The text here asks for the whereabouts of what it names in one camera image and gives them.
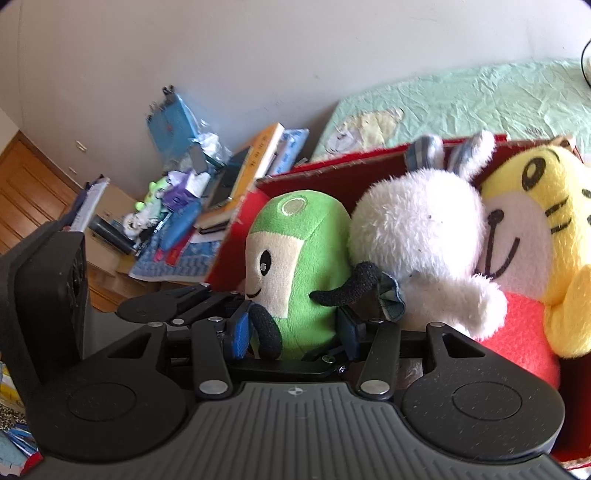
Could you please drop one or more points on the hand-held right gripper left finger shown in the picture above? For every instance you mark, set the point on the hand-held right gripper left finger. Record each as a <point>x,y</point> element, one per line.
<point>240,332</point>

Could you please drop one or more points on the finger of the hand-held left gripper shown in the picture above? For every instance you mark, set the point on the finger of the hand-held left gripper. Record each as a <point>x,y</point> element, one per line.
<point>161,304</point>
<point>286,367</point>

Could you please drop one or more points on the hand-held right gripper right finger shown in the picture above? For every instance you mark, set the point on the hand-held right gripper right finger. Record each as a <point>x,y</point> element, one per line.
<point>348,332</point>

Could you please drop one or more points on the green plush toy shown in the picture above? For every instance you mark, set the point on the green plush toy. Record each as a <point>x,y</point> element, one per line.
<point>300,258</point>

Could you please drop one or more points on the red cardboard box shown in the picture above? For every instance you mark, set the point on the red cardboard box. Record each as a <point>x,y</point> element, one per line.
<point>235,240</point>

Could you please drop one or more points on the white plush rabbit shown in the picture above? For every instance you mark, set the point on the white plush rabbit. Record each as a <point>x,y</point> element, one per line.
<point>415,221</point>

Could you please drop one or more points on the yellow plush tiger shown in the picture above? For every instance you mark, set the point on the yellow plush tiger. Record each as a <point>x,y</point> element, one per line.
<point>521,230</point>

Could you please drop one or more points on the blue patterned cloth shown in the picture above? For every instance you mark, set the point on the blue patterned cloth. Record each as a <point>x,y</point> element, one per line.
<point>184,265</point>

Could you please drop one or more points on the black cylinder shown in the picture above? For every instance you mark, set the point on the black cylinder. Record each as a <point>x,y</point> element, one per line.
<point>111,233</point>

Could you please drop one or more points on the wooden door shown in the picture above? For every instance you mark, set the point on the wooden door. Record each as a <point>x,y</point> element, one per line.
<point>27,184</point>

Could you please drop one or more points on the beige nightstand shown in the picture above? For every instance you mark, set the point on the beige nightstand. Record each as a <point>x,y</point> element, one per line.
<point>117,201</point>

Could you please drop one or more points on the small green toy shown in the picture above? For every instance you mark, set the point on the small green toy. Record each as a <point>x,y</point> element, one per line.
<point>154,191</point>

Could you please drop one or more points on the black tablet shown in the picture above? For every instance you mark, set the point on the black tablet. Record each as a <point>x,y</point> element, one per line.
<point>228,180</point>

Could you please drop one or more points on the clear plastic bag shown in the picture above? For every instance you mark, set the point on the clear plastic bag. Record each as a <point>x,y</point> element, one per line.
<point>210,147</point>

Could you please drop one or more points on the tan book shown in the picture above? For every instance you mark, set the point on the tan book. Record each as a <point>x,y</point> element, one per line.
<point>258,161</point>

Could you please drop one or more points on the blue plastic bag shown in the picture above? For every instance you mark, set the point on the blue plastic bag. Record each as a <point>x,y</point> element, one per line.
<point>173,124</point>

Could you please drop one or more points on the blue book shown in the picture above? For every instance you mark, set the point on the blue book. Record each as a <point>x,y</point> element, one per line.
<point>291,147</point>

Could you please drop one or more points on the green cartoon bed sheet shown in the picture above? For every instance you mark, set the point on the green cartoon bed sheet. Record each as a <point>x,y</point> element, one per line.
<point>461,101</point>

